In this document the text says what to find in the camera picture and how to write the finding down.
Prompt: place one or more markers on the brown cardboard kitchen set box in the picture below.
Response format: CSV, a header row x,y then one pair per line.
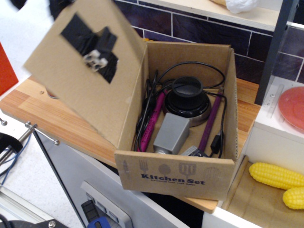
x,y
113,108

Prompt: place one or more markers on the magenta pen left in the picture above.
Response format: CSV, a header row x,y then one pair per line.
x,y
145,139

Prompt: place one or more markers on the grey metal rectangular block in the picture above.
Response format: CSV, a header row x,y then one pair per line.
x,y
172,134

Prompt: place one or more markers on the black 3D mouse puck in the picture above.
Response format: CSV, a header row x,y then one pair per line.
x,y
187,99

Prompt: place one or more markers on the small dark label box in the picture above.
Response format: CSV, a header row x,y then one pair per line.
x,y
194,151

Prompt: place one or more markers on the purple pen right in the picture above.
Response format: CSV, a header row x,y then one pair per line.
x,y
210,121

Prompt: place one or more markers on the grey oven control panel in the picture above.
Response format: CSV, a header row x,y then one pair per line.
x,y
117,217

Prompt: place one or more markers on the blue black knob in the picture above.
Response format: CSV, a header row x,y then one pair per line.
x,y
94,219

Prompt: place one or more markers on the white toy cauliflower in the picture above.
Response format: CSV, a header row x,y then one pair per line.
x,y
238,6

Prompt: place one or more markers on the yellow toy corn upper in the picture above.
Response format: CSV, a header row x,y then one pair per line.
x,y
276,176

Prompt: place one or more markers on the yellow toy corn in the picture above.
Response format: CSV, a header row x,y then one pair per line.
x,y
276,176
294,198

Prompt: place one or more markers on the red plastic plate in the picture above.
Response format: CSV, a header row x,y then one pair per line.
x,y
291,106

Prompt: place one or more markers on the wooden drawer tray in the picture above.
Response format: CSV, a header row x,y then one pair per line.
x,y
259,203

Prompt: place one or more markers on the red box at left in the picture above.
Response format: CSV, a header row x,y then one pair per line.
x,y
8,77

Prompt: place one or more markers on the yellow toy corn lower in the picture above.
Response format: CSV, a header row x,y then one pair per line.
x,y
294,198

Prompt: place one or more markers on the black taped handle block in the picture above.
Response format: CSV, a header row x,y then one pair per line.
x,y
96,48

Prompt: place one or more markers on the metal oven door handle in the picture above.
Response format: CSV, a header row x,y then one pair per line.
x,y
28,124

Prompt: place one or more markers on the dark grey shelf post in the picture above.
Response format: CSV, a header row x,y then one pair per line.
x,y
285,18

